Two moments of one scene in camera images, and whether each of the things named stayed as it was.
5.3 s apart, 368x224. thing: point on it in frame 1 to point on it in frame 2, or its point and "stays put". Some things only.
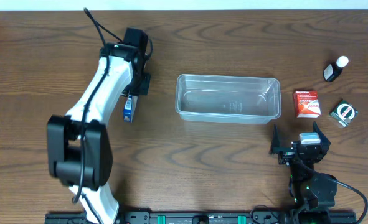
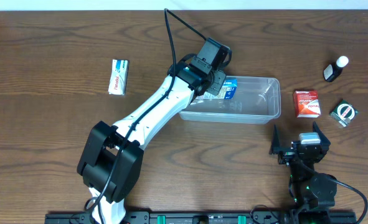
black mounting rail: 205,217 stays put
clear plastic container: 227,99 stays put
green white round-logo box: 344,112 stays put
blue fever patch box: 129,109 to 226,91
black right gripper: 275,148 stays put
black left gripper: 144,86 to 216,89
